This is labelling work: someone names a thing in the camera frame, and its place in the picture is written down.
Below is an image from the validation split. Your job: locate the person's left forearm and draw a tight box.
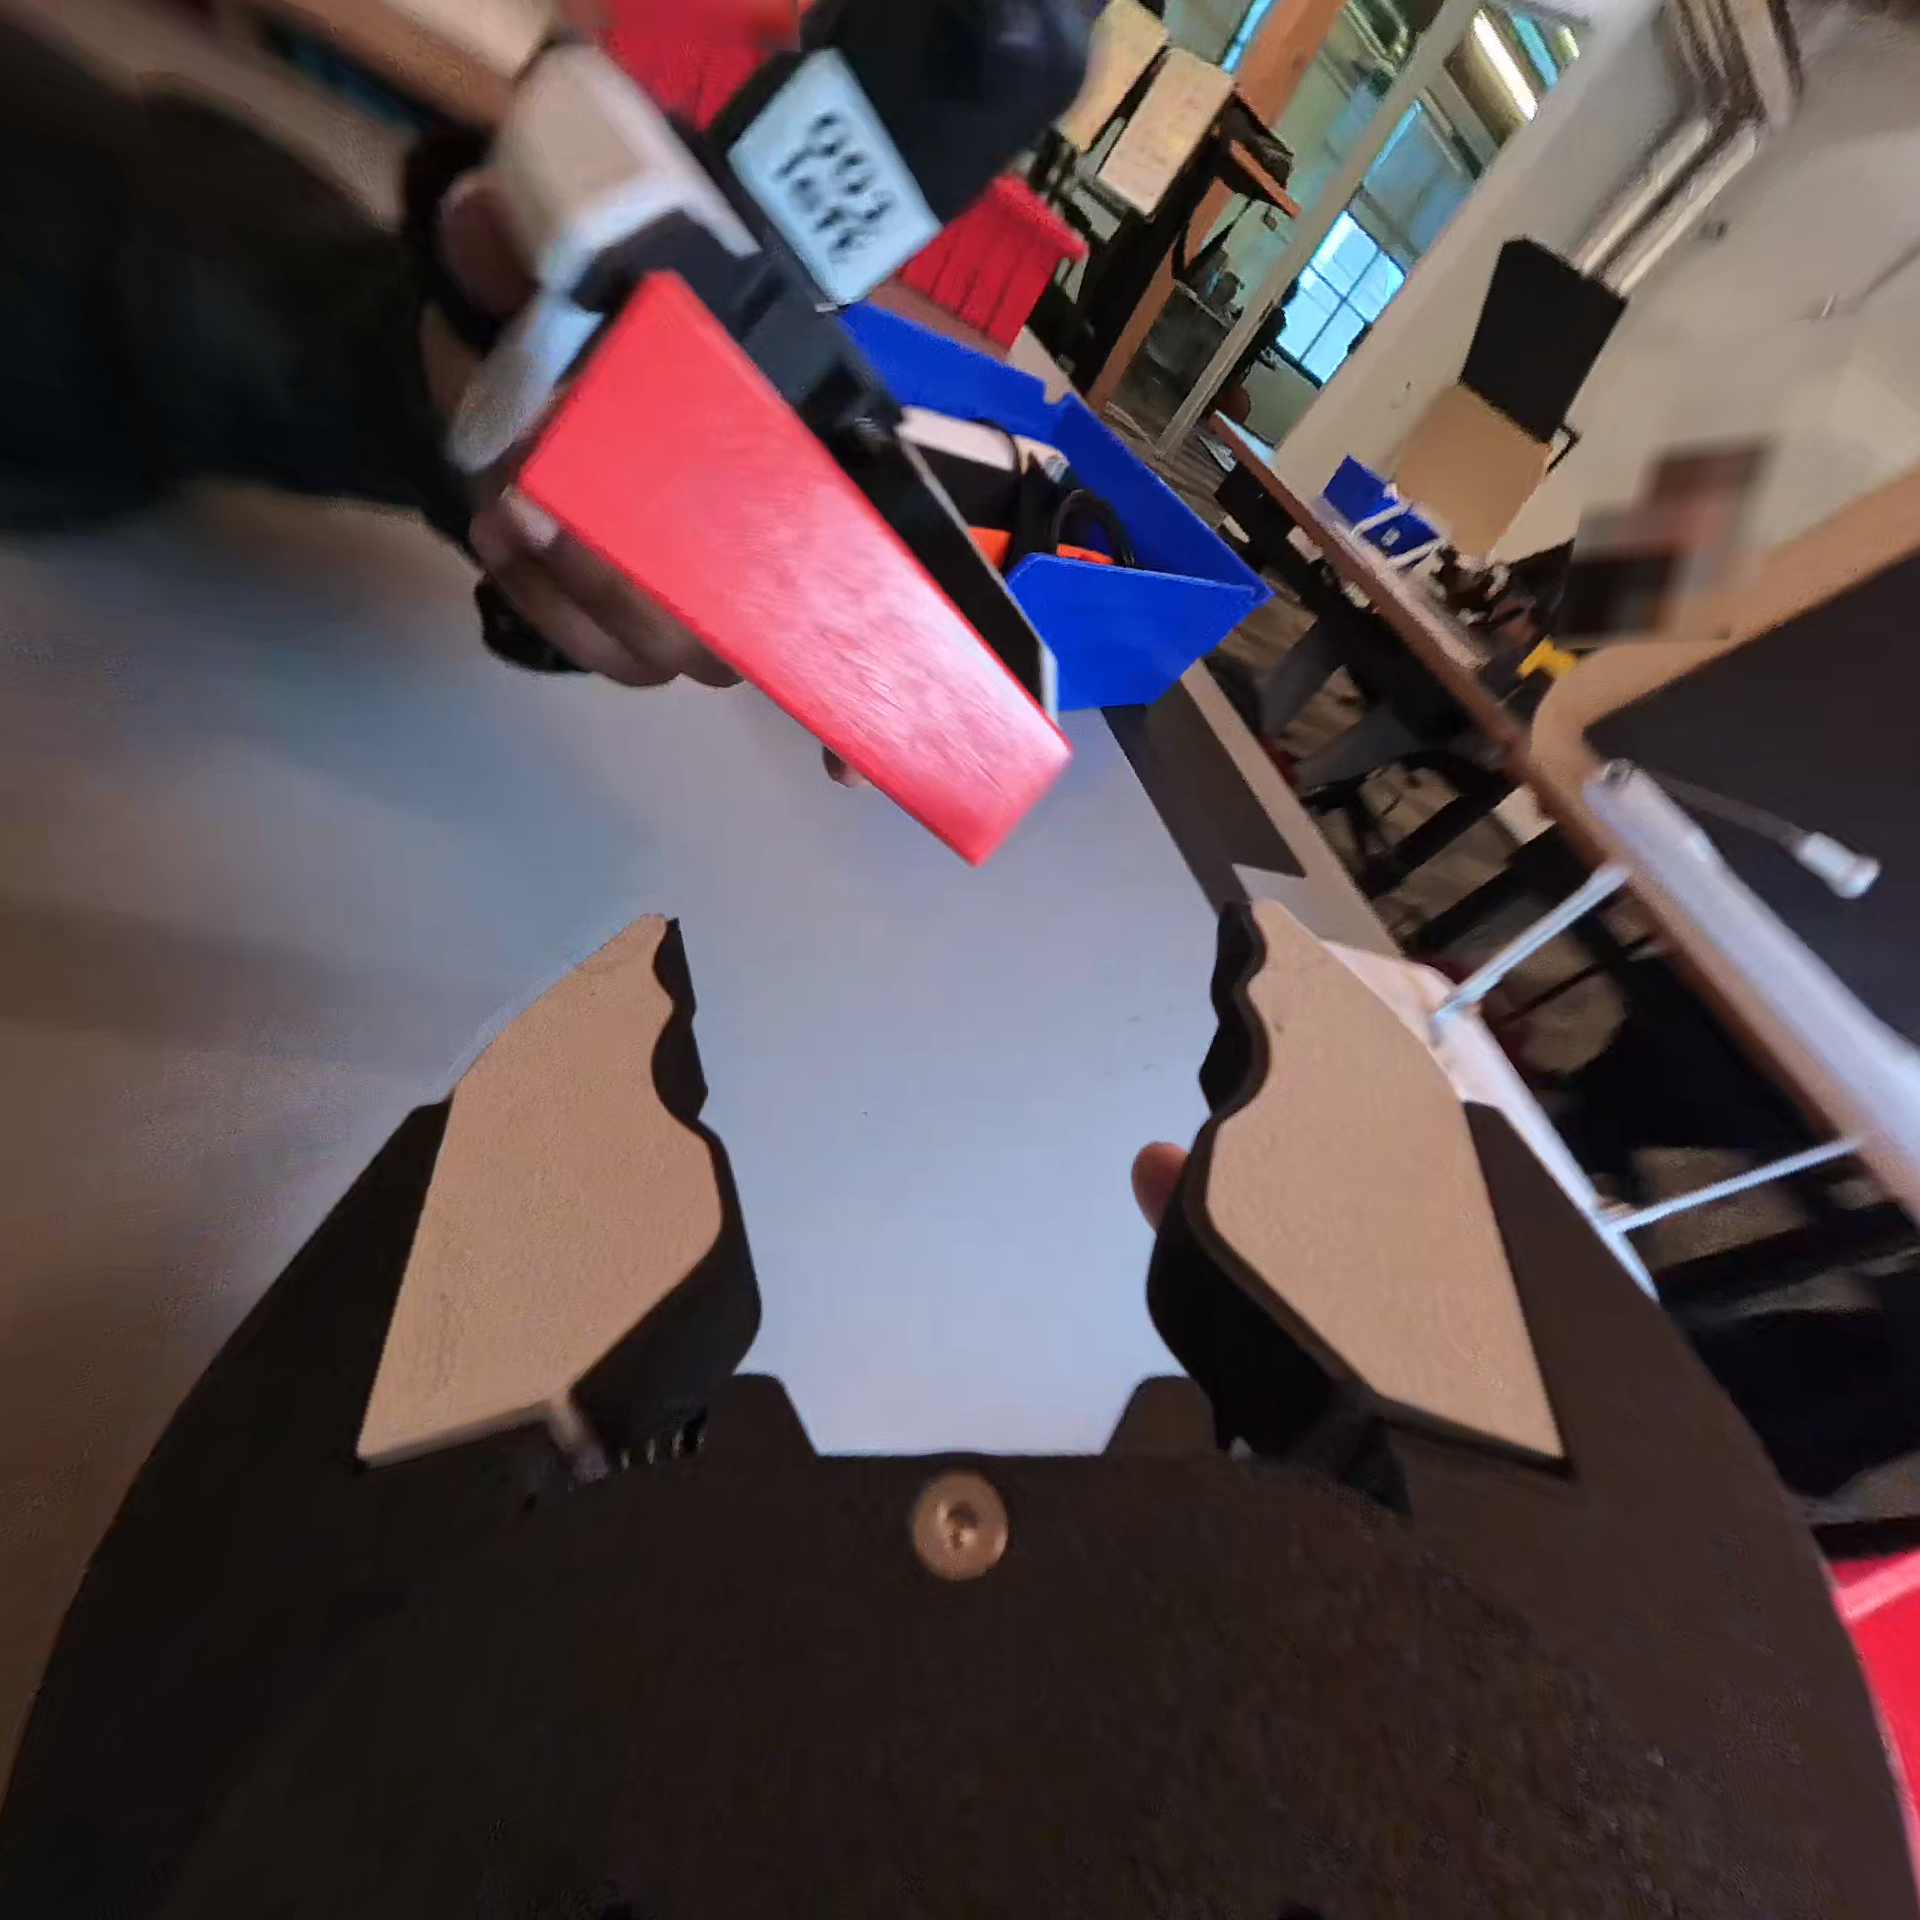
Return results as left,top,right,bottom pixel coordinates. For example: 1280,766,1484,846
0,29,484,535

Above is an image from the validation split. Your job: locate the blue plastic bin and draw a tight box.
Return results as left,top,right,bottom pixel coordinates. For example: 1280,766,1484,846
834,297,1278,717

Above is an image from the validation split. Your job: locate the red plastic crate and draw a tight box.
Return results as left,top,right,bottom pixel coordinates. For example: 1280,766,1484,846
895,168,1093,343

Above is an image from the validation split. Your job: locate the red plastic bin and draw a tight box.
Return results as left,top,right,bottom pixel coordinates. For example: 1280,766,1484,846
1818,1550,1920,1920

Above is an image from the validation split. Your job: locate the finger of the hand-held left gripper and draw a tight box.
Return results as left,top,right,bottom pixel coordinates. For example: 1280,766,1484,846
878,433,1064,717

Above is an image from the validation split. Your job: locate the wooden office desk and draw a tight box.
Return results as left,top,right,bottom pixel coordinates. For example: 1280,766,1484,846
1208,408,1568,904

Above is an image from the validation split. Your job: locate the whiteboard easel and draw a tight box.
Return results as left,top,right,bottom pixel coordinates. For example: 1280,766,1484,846
1030,0,1302,408

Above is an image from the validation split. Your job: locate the black board on stand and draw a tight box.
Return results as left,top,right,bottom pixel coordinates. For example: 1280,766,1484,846
1422,462,1920,1249

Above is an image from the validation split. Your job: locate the orange plastic piece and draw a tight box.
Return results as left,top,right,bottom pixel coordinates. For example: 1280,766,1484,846
964,521,1116,572

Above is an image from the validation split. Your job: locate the small blue bin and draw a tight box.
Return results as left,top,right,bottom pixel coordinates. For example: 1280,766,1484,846
1316,451,1452,558

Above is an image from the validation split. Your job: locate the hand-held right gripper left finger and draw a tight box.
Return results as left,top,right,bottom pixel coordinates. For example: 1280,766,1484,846
354,912,765,1481

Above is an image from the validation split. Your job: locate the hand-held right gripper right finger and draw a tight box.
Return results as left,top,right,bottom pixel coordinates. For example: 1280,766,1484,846
1144,900,1568,1513

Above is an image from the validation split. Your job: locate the red rectangular block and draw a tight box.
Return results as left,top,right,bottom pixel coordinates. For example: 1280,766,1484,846
512,268,1076,869

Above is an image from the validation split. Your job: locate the black cable bundle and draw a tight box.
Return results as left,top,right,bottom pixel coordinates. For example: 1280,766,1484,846
993,447,1136,572

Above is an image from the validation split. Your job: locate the white tube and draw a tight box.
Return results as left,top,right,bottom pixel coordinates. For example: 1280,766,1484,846
895,404,1024,478

